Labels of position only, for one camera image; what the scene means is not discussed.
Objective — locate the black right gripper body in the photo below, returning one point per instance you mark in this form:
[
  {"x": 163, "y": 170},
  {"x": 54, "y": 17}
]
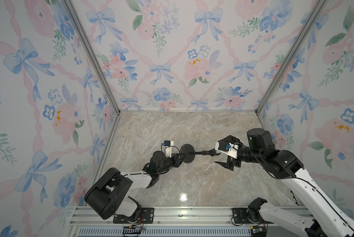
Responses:
[{"x": 242, "y": 154}]

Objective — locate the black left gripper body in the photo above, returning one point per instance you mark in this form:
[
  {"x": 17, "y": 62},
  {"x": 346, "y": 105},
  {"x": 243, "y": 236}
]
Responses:
[{"x": 176, "y": 164}]

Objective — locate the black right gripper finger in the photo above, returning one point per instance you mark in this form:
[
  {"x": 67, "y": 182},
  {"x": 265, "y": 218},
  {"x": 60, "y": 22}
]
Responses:
[
  {"x": 227, "y": 165},
  {"x": 229, "y": 139}
]

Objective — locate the black round microphone stand base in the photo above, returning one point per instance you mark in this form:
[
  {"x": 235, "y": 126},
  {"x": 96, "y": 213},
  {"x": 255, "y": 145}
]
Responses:
[{"x": 187, "y": 153}]

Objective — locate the black microphone clip holder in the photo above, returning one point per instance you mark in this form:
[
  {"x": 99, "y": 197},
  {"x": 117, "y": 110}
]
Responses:
[{"x": 213, "y": 153}]

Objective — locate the black microphone stand pole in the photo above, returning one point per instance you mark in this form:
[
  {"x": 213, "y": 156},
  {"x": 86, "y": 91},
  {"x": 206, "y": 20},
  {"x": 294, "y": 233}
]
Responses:
[{"x": 203, "y": 153}]

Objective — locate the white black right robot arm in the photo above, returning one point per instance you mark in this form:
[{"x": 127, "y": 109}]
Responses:
[{"x": 327, "y": 220}]

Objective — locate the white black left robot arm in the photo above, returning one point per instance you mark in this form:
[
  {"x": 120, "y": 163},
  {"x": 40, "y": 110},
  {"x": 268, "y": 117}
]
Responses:
[{"x": 109, "y": 196}]

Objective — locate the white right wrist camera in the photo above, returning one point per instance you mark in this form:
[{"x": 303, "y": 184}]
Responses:
[{"x": 227, "y": 149}]

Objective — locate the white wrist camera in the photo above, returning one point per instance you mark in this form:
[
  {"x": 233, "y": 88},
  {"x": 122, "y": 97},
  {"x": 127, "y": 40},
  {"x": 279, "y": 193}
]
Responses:
[
  {"x": 167, "y": 147},
  {"x": 227, "y": 149}
]

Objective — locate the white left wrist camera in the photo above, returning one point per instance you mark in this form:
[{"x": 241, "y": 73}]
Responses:
[{"x": 167, "y": 147}]

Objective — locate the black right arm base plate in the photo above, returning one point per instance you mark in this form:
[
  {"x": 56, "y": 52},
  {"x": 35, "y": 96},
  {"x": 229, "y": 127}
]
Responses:
[{"x": 248, "y": 215}]

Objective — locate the aluminium mounting rail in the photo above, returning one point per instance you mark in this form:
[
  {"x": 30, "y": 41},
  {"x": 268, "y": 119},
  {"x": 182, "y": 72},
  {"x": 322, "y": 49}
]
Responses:
[{"x": 168, "y": 221}]

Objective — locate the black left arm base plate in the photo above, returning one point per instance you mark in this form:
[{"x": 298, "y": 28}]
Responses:
[{"x": 144, "y": 216}]

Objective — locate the aluminium right corner post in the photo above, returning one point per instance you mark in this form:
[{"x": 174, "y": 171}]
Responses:
[{"x": 293, "y": 51}]

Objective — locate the aluminium corner post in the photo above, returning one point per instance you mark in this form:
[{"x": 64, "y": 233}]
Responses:
[
  {"x": 76, "y": 23},
  {"x": 293, "y": 51}
]

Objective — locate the aluminium left corner post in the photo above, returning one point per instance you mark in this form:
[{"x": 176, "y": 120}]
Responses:
[{"x": 76, "y": 23}]

